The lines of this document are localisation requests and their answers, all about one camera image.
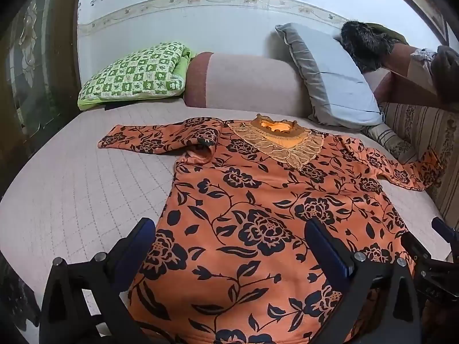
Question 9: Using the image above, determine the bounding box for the dark wooden frame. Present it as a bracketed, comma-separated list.
[369, 0, 459, 48]

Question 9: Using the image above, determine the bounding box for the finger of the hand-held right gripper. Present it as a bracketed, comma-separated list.
[431, 217, 459, 257]
[400, 231, 435, 276]

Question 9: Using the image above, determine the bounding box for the striped cushion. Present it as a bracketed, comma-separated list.
[361, 123, 419, 164]

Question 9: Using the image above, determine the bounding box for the grey blue pillow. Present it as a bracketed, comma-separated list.
[275, 22, 385, 130]

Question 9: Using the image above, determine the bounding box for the dark fur garment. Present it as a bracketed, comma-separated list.
[339, 21, 407, 73]

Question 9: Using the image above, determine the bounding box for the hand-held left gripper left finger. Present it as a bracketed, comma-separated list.
[39, 217, 157, 344]

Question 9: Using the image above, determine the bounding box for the dark patterned glass door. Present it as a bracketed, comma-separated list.
[0, 0, 85, 201]

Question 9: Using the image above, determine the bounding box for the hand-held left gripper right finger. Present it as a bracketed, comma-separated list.
[304, 217, 422, 344]

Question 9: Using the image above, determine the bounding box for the brown headboard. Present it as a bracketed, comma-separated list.
[373, 43, 459, 110]

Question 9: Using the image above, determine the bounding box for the green checkered pillow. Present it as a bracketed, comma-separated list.
[77, 42, 196, 112]

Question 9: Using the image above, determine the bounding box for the orange floral shirt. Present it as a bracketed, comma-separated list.
[98, 114, 447, 344]

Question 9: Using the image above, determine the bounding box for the pink and brown bolster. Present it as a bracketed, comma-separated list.
[184, 52, 311, 119]

